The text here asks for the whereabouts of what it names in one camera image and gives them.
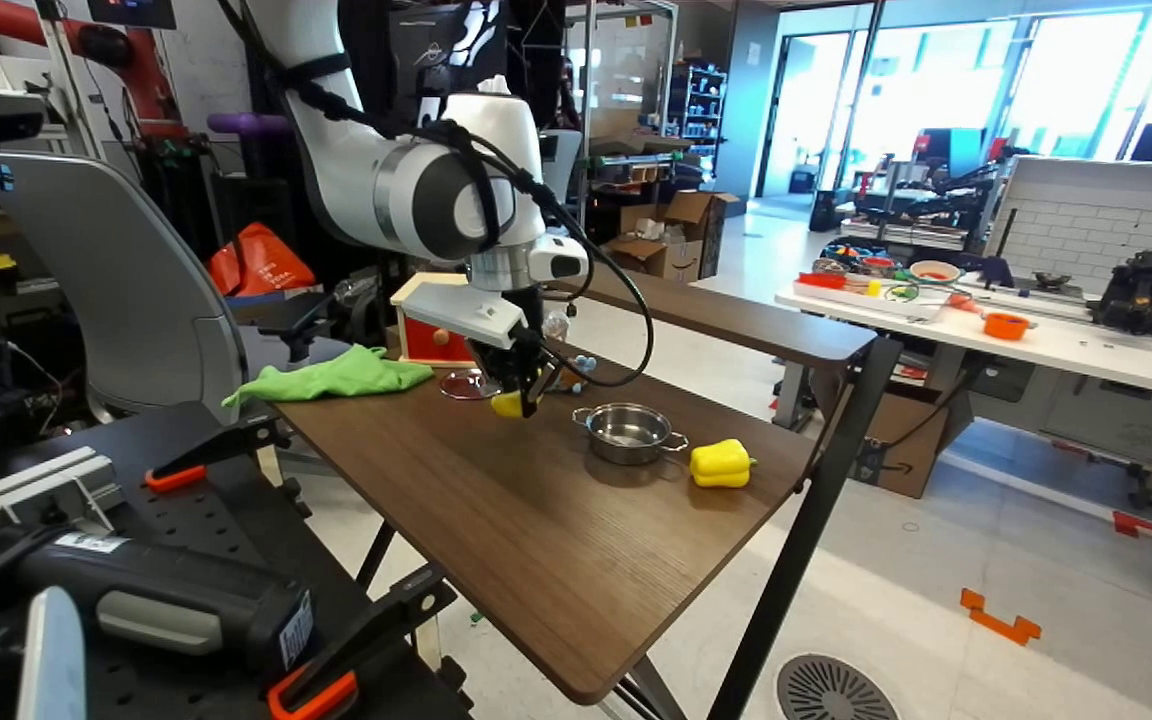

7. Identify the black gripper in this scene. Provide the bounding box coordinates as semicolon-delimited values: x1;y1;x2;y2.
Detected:
472;307;558;407

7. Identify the blue plush toy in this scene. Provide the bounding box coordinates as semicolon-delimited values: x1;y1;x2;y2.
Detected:
557;342;605;379

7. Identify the yellow bell pepper toy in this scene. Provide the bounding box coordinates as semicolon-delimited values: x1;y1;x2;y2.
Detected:
685;437;758;491

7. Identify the wooden box with red drawer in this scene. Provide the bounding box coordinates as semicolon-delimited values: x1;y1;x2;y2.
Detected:
387;266;484;372

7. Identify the small silver pot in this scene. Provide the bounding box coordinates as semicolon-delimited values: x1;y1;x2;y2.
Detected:
566;398;692;472

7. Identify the green cloth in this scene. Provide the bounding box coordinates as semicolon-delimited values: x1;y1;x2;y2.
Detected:
216;339;436;412

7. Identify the cardboard boxes stack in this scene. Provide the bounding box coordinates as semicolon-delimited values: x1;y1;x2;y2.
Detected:
609;186;728;279

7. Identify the long brown table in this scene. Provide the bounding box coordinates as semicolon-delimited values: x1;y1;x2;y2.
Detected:
558;258;905;720

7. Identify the orange bag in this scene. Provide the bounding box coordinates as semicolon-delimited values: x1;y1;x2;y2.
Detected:
203;219;319;298

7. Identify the open cardboard box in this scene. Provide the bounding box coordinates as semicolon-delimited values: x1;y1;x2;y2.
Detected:
851;385;986;499

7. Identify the grey chair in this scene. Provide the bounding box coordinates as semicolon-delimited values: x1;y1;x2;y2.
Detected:
0;149;329;422

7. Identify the black handheld device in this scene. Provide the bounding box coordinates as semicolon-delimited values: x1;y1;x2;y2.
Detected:
13;534;319;672

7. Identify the round floor drain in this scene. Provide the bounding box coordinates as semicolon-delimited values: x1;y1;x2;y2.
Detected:
771;652;905;720

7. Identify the orange bowl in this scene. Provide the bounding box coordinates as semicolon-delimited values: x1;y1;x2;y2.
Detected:
980;307;1037;342

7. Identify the white cluttered table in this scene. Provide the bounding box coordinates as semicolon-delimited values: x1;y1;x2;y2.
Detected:
771;257;1152;403

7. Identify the orange floor marker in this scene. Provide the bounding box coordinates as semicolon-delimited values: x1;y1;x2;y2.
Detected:
957;584;1043;648

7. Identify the white partition panel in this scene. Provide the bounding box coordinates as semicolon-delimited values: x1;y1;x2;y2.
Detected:
986;156;1152;292

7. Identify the black desktop machine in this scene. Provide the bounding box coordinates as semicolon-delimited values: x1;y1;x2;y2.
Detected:
1087;248;1152;334

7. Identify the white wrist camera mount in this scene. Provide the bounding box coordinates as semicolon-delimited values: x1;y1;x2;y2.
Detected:
393;279;533;352

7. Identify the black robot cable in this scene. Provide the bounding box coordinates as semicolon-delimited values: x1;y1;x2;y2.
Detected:
410;117;661;403

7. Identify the orange handled black clamp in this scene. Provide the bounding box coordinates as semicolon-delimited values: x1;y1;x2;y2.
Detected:
264;564;455;720
138;412;290;499

